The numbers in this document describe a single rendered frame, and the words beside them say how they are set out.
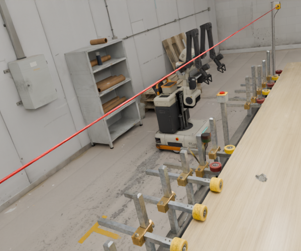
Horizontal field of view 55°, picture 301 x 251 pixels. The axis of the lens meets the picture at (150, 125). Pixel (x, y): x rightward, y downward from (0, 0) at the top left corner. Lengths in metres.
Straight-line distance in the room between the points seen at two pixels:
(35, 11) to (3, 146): 1.80
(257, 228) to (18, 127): 3.22
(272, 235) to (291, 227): 0.10
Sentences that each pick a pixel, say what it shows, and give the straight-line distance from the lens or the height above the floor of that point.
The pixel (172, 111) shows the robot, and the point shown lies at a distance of 3.87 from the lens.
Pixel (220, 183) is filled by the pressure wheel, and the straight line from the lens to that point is 1.76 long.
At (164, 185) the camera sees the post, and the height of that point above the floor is 1.05.
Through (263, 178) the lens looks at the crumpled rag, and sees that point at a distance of 1.88.
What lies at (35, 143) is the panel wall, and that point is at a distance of 4.21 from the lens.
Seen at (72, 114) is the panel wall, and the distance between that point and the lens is 4.58.
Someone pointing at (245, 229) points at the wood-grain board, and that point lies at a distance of 1.55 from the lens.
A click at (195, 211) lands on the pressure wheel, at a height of 0.97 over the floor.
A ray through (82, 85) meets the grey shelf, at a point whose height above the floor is 1.05.
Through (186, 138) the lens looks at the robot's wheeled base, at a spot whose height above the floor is 0.26.
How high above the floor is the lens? 1.98
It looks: 23 degrees down
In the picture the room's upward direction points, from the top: 12 degrees counter-clockwise
